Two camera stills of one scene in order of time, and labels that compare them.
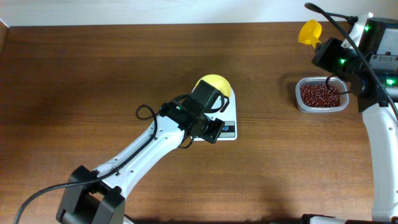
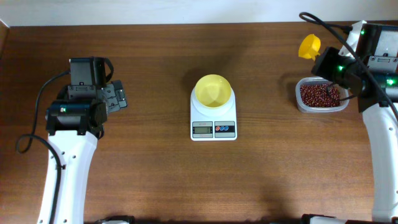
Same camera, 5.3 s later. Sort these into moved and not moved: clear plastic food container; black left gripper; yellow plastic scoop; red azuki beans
Moved: yellow plastic scoop; black left gripper
Not moved: clear plastic food container; red azuki beans
